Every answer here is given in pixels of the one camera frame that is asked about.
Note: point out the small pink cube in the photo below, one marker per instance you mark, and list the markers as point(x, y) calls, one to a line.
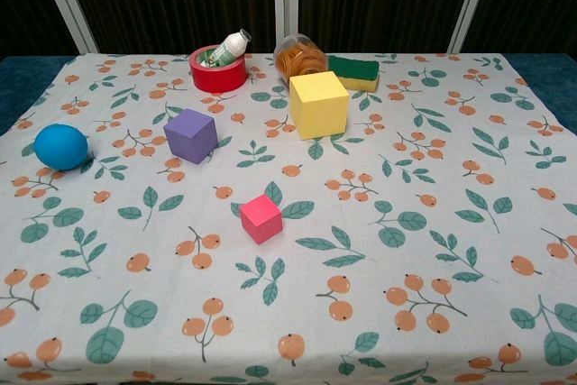
point(261, 220)

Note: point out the large yellow cube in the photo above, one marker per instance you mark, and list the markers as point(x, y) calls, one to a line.
point(320, 105)

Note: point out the purple foam cube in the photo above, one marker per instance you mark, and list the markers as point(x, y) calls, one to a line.
point(189, 137)

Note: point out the jar of orange snacks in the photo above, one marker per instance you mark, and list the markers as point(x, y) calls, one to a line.
point(297, 60)

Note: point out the red tape roll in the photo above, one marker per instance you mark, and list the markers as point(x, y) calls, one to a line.
point(216, 80)

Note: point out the green and yellow sponge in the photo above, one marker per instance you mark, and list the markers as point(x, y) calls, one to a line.
point(356, 71)

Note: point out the white bottle green label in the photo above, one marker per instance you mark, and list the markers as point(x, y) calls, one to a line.
point(230, 49)

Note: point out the blue ball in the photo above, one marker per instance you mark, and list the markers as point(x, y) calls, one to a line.
point(61, 147)

